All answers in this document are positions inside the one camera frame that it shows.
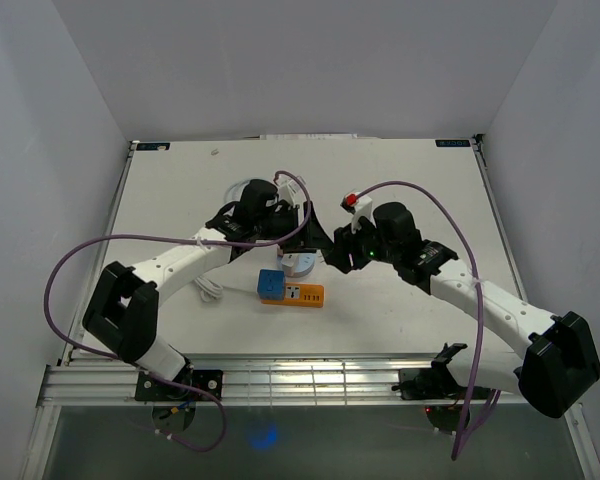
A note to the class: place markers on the blue cube socket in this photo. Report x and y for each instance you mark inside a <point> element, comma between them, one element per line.
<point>271,285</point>

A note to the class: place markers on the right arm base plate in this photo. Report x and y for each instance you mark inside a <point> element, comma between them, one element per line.
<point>428,384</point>

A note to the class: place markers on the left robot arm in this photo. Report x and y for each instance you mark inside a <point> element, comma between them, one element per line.
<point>122,313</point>

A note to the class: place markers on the orange power strip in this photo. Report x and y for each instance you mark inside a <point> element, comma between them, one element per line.
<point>300,295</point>

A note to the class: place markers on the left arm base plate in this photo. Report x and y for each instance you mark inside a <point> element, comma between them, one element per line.
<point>180,385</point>

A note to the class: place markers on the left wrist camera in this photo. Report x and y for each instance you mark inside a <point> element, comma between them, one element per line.
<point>288,189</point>

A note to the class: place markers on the round light blue socket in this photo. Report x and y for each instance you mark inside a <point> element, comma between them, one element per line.
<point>307,264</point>

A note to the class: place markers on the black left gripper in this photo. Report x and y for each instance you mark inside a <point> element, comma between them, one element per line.
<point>311,238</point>

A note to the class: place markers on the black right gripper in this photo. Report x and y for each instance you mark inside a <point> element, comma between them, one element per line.
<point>345,242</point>

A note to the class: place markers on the aluminium frame rail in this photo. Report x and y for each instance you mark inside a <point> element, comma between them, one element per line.
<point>247,382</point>

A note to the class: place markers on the white usb charger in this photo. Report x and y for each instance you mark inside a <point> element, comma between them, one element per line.
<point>289,263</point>

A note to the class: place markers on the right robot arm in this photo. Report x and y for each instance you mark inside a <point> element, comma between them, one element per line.
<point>557,361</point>

